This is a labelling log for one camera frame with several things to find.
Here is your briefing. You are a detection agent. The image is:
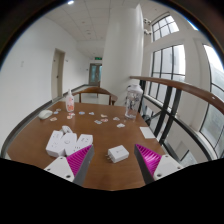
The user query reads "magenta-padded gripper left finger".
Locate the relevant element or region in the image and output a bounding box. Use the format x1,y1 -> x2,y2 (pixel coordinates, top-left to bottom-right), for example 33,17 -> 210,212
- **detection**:
43,143 -> 95,187

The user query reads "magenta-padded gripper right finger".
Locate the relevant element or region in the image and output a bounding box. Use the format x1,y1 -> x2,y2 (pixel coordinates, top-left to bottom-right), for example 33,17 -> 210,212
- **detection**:
133,143 -> 185,185

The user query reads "white charger block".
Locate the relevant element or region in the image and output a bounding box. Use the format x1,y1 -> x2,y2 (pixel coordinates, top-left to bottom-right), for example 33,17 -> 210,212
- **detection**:
105,144 -> 130,164

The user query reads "white power strip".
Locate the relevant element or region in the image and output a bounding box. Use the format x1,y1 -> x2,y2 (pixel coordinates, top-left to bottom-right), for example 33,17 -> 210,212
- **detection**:
45,129 -> 94,158

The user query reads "white paper sheet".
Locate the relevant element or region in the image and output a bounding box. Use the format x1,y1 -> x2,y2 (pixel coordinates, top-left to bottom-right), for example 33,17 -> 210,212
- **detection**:
139,126 -> 157,140

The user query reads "white computer mouse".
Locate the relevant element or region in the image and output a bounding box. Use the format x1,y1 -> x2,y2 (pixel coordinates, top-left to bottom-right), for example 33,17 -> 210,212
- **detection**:
37,109 -> 54,120

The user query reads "white orange-label pump bottle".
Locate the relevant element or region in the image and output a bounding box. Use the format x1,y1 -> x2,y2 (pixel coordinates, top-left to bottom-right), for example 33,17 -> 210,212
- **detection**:
65,88 -> 76,113

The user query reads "clear plastic water bottle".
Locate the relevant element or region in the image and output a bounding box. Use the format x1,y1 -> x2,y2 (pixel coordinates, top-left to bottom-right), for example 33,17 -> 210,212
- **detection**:
124,83 -> 144,120

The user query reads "wooden chair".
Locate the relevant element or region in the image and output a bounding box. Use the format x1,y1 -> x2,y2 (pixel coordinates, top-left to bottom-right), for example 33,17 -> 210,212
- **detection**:
72,86 -> 119,106

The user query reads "wooden handrail with black balusters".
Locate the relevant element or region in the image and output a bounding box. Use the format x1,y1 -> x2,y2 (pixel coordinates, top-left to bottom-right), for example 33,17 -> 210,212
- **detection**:
129,75 -> 224,164

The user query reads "glass double door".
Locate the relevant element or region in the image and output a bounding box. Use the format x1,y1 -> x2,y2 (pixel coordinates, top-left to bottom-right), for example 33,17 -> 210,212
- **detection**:
88,63 -> 103,88

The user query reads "beige side door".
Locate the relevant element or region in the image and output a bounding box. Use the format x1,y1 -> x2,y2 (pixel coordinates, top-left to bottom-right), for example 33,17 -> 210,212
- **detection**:
50,48 -> 66,100

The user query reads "tall gridded window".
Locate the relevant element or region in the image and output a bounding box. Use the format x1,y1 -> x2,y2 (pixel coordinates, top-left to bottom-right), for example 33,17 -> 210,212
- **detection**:
148,44 -> 187,104

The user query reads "small gridded upper window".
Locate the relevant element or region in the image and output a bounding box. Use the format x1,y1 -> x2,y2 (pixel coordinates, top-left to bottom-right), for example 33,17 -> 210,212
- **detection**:
151,14 -> 180,42

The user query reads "white power strip plug cable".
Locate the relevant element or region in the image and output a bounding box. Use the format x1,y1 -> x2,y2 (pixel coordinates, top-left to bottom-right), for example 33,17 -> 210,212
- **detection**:
60,125 -> 74,135

